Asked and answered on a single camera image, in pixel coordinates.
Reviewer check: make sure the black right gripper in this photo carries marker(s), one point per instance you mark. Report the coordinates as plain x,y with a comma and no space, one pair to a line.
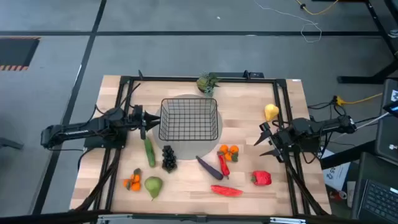
281,138

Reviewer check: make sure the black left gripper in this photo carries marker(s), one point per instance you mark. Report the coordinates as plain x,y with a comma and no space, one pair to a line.
143,123

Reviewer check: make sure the yellow pear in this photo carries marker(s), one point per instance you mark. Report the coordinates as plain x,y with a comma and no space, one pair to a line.
271,112

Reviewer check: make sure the red bell pepper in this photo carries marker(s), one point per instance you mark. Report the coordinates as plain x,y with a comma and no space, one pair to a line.
261,178

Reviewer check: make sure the black grape bunch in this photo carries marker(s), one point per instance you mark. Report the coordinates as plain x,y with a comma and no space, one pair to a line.
169,160

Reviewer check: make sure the orange tangerine cluster with leaf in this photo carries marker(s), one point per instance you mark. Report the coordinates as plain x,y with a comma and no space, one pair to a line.
224,148
136,186

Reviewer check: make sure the red chili pepper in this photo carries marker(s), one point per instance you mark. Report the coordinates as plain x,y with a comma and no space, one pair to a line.
224,166

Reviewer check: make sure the green pear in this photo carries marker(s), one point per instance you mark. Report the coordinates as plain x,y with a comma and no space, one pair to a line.
153,185

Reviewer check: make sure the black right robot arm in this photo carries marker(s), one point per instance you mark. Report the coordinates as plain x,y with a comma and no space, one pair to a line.
320,124

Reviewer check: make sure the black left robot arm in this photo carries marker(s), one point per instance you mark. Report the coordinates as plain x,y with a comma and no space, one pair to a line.
77,130

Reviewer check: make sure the green cucumber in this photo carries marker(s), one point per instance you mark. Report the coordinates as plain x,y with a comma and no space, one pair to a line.
150,152

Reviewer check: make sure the round grey mat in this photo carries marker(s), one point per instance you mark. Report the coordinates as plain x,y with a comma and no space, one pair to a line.
186,151

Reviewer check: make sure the red watermelon slice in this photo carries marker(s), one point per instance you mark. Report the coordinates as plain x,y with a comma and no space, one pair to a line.
227,190

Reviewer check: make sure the purple eggplant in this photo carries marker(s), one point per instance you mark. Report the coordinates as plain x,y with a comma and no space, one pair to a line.
210,169

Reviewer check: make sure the white printed paper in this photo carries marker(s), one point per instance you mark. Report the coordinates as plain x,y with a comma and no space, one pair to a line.
337,174

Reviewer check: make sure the red drink can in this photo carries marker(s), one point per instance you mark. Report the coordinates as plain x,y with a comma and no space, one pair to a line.
337,195

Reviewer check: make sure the black computer case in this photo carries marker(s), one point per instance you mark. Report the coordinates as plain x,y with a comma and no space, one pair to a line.
387,133

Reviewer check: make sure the black laptop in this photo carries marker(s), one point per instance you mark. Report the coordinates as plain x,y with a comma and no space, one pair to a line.
376,199

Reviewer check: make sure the phone with lit screen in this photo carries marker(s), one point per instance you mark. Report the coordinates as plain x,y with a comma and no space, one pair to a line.
392,108

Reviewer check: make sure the black beam with silver brackets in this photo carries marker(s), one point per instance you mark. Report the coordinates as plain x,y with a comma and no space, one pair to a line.
62,217

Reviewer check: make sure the grey chair base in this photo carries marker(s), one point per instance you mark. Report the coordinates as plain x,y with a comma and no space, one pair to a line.
9,143

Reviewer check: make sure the black floor hatch striped edge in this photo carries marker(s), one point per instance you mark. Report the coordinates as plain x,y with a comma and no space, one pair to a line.
15,51

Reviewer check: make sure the black metal table frame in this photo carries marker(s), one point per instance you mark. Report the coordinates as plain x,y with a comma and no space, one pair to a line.
202,79

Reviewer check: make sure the black desk frame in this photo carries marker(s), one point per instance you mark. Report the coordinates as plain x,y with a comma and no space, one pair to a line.
357,79

